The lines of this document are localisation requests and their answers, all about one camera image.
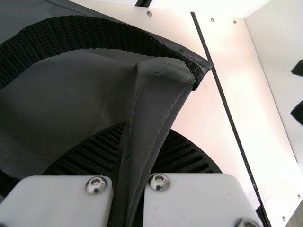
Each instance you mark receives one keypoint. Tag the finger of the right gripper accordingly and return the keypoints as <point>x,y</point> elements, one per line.
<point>298,68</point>
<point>298,113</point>

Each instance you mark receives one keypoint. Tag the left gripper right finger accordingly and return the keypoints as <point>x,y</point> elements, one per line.
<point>189,201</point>

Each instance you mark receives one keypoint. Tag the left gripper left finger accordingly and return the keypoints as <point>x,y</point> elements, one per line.
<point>59,201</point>

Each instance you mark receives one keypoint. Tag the black strip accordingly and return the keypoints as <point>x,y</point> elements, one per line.
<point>225,99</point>

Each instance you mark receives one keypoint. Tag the black post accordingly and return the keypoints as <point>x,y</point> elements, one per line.
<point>143,2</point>

